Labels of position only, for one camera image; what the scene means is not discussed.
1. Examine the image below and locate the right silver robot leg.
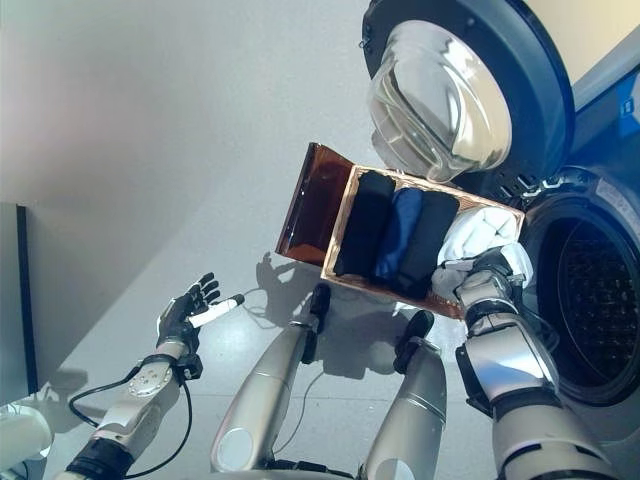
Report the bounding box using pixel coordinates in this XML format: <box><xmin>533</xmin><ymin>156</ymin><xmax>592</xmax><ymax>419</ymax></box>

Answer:
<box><xmin>359</xmin><ymin>309</ymin><xmax>449</xmax><ymax>480</ymax></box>

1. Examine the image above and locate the grey cabinet with black edge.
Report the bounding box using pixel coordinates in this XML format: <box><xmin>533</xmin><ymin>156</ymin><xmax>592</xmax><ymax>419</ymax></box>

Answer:
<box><xmin>0</xmin><ymin>202</ymin><xmax>40</xmax><ymax>407</ymax></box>

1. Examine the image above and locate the large black rolled garment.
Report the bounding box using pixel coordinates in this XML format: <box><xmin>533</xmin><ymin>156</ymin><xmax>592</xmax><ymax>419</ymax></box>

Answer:
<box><xmin>332</xmin><ymin>171</ymin><xmax>396</xmax><ymax>277</ymax></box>

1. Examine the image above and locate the grey robot torso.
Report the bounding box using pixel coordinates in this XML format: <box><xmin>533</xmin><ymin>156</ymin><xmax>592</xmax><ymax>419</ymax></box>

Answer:
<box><xmin>214</xmin><ymin>464</ymin><xmax>369</xmax><ymax>480</ymax></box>

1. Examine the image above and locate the grey front-load washing machine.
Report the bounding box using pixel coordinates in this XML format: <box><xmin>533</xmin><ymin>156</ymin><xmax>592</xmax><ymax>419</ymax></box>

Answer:
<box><xmin>499</xmin><ymin>64</ymin><xmax>640</xmax><ymax>407</ymax></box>

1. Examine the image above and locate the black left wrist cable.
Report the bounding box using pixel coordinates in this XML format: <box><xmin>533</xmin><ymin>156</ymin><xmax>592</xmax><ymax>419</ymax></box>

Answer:
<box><xmin>68</xmin><ymin>367</ymin><xmax>194</xmax><ymax>476</ymax></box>

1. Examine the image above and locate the round glass washer door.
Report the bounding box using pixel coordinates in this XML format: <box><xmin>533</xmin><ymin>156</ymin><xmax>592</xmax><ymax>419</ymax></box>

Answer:
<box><xmin>357</xmin><ymin>0</ymin><xmax>576</xmax><ymax>184</ymax></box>

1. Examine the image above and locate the white built-in cabinet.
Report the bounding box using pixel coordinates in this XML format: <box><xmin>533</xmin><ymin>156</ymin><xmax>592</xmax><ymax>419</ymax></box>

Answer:
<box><xmin>519</xmin><ymin>0</ymin><xmax>640</xmax><ymax>87</ymax></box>

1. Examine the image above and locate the rectangular wicker basket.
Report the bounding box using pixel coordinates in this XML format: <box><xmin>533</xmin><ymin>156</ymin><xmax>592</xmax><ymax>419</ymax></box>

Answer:
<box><xmin>319</xmin><ymin>164</ymin><xmax>526</xmax><ymax>321</ymax></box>

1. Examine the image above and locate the blue garment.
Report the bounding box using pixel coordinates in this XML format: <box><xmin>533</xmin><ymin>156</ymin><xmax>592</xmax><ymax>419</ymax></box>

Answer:
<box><xmin>372</xmin><ymin>188</ymin><xmax>424</xmax><ymax>279</ymax></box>

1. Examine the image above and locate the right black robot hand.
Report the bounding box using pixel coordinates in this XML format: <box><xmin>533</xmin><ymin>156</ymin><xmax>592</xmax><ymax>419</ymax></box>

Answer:
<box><xmin>452</xmin><ymin>244</ymin><xmax>534</xmax><ymax>301</ymax></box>

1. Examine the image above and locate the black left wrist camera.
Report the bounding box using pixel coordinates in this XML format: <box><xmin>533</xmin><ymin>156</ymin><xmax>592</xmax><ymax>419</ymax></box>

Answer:
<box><xmin>177</xmin><ymin>352</ymin><xmax>204</xmax><ymax>381</ymax></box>

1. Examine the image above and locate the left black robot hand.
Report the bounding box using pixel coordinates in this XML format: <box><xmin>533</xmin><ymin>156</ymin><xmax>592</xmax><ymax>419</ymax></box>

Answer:
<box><xmin>155</xmin><ymin>272</ymin><xmax>246</xmax><ymax>359</ymax></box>

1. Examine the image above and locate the white garment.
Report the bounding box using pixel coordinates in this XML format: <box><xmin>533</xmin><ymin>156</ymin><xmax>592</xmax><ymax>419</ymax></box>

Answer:
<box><xmin>432</xmin><ymin>207</ymin><xmax>519</xmax><ymax>301</ymax></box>

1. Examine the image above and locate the slim black garment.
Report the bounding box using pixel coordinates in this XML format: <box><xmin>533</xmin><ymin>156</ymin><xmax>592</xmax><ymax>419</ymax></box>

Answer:
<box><xmin>397</xmin><ymin>192</ymin><xmax>459</xmax><ymax>297</ymax></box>

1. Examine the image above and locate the blue barcode sticker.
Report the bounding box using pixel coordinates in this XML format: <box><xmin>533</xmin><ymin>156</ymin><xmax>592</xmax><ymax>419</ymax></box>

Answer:
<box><xmin>617</xmin><ymin>82</ymin><xmax>640</xmax><ymax>136</ymax></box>

